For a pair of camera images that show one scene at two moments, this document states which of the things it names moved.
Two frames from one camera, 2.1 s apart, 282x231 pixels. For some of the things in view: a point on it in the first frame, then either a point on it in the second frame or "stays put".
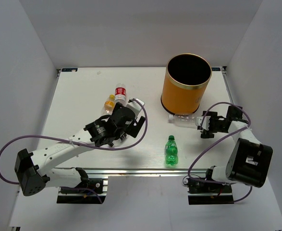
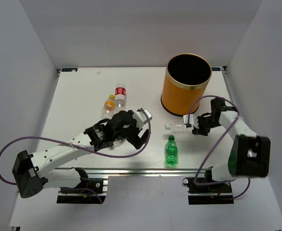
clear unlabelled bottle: (188, 121) to (178, 126)
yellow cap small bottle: (108, 106) stays put
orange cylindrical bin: (187, 75) stays put
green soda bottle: (171, 149) stays put
